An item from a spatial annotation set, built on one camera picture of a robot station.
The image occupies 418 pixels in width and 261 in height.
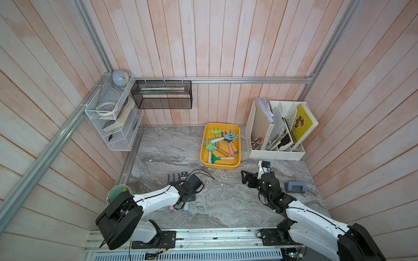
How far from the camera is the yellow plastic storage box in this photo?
99 cm

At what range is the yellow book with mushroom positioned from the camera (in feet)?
2.93

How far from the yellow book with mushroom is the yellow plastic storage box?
1.14ft
